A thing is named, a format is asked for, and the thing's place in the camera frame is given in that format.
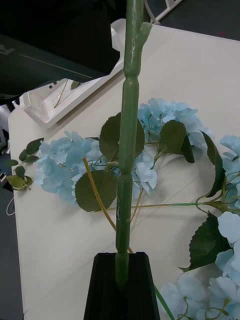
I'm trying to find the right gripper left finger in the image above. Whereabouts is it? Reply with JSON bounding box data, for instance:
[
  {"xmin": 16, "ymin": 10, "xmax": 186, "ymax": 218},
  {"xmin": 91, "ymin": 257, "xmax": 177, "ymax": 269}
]
[{"xmin": 83, "ymin": 252, "xmax": 124, "ymax": 320}]

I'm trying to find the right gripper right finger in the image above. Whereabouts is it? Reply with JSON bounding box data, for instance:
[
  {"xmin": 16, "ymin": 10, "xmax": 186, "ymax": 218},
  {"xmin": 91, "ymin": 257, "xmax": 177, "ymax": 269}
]
[{"xmin": 122, "ymin": 251, "xmax": 161, "ymax": 320}]

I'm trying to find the flower with thick green stem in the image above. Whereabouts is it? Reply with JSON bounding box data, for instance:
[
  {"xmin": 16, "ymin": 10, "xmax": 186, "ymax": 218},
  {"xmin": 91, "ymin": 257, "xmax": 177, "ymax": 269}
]
[{"xmin": 114, "ymin": 0, "xmax": 154, "ymax": 294}]

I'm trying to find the loose green leaf twig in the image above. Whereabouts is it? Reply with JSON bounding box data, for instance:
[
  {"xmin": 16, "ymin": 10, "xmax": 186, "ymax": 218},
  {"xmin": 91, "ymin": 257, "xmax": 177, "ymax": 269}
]
[{"xmin": 5, "ymin": 137, "xmax": 45, "ymax": 193}]

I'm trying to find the shallow white box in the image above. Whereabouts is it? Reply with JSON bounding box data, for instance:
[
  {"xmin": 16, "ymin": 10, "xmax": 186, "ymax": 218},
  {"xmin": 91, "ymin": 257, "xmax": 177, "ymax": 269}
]
[{"xmin": 19, "ymin": 18, "xmax": 127, "ymax": 129}]

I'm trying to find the large dark screen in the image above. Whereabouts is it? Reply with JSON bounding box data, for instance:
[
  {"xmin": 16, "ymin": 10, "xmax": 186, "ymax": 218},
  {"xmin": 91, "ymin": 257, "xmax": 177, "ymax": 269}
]
[{"xmin": 0, "ymin": 0, "xmax": 127, "ymax": 99}]

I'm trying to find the white cable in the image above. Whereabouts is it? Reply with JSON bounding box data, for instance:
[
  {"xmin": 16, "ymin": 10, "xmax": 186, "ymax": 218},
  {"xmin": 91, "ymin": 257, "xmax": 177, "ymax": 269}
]
[{"xmin": 5, "ymin": 196, "xmax": 16, "ymax": 217}]

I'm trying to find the white frame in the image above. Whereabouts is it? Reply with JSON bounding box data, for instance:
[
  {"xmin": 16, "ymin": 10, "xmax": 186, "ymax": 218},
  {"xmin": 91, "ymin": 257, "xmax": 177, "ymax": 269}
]
[{"xmin": 146, "ymin": 0, "xmax": 185, "ymax": 25}]

